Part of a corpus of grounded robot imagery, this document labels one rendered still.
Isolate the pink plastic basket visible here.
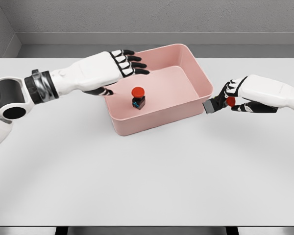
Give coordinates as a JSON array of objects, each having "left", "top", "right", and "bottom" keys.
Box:
[{"left": 103, "top": 43, "right": 214, "bottom": 136}]

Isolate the red button black switch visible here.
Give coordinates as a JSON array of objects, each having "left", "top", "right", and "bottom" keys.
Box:
[{"left": 131, "top": 86, "right": 147, "bottom": 110}]

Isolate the red button grey switch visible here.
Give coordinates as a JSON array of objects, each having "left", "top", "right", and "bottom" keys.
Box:
[{"left": 202, "top": 96, "right": 237, "bottom": 115}]

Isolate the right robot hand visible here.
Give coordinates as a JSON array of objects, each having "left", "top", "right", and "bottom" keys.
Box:
[{"left": 214, "top": 74, "right": 282, "bottom": 114}]

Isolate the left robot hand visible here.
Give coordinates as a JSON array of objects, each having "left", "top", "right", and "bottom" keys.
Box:
[{"left": 76, "top": 49, "right": 151, "bottom": 97}]

